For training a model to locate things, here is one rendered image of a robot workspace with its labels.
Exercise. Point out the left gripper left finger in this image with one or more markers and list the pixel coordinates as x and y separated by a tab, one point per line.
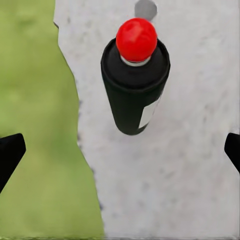
12	149

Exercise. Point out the insectifuge atomizer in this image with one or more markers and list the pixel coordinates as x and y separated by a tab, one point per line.
135	67

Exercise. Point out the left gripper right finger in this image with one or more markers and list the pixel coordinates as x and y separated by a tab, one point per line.
232	149

